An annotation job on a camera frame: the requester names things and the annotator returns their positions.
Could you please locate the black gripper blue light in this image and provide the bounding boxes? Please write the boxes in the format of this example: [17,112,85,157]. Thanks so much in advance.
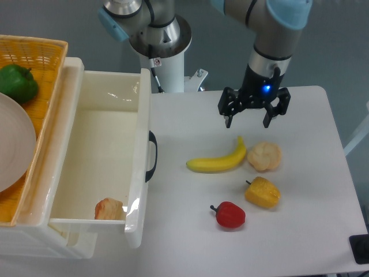
[217,65,291,128]

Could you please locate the white top drawer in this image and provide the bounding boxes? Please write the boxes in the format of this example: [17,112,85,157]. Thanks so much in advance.
[47,68,159,249]

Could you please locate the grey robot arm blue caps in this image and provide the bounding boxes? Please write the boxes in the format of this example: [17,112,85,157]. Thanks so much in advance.
[98,1,312,127]

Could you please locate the pastry piece in drawer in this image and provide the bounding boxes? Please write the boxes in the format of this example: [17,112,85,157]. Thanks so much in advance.
[95,197,123,220]

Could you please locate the white drawer cabinet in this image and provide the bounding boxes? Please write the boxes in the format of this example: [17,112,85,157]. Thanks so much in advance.
[1,58,97,259]

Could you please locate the round bread roll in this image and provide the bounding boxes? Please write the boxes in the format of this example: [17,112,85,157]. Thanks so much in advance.
[247,141,282,171]

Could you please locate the yellow banana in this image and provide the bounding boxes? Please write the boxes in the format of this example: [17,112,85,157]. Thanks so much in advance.
[186,136,247,173]

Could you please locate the yellow bell pepper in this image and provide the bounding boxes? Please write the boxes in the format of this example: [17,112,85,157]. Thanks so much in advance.
[244,177,281,209]

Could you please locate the red bell pepper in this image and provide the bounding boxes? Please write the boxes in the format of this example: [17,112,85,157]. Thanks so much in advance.
[210,201,246,229]

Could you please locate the black device at table edge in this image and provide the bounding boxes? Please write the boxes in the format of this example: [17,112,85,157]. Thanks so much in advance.
[349,234,369,264]

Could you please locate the orange woven basket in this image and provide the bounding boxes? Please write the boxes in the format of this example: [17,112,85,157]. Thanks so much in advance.
[0,35,69,227]

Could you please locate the green bell pepper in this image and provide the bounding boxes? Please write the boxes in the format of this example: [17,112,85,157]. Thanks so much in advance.
[1,64,39,104]

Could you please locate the beige round plate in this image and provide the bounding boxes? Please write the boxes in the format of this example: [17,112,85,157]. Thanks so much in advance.
[1,94,36,191]

